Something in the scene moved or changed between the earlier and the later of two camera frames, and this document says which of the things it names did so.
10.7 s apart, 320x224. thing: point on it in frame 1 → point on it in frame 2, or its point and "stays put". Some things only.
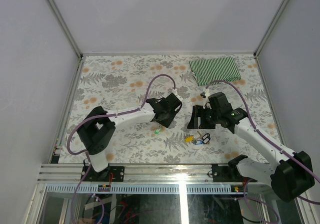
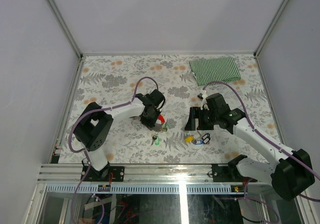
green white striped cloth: x=208 y=71 stays put
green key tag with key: x=157 y=132 → x=157 y=140
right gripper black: x=198 y=111 stays put
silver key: x=201 y=135 stays put
